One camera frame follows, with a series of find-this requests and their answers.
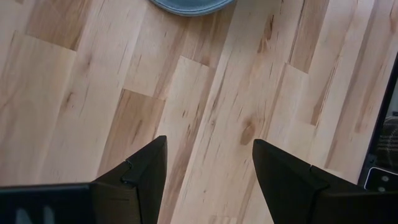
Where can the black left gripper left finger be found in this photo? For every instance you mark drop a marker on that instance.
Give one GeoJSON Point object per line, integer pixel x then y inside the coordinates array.
{"type": "Point", "coordinates": [136, 193]}

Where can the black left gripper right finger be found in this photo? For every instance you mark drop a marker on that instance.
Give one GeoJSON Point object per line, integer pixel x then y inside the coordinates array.
{"type": "Point", "coordinates": [295, 196]}

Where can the grey denim cap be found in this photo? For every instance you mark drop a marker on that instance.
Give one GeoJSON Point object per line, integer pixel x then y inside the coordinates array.
{"type": "Point", "coordinates": [192, 7]}

